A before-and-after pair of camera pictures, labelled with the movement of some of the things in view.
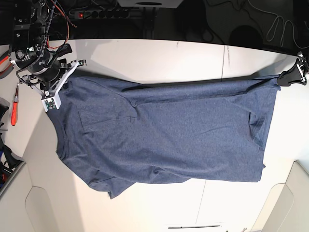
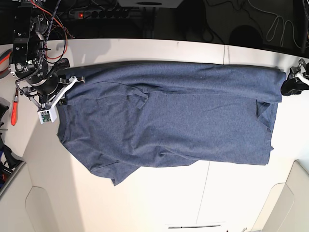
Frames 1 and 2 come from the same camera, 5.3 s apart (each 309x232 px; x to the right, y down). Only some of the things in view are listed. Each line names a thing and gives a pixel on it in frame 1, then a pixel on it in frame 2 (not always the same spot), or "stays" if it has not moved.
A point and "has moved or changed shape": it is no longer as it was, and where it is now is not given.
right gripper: (293, 75) -> (294, 85)
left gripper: (51, 87) -> (50, 98)
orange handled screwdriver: (14, 108) stays
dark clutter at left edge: (9, 160) stays
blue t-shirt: (119, 134) has moved or changed shape
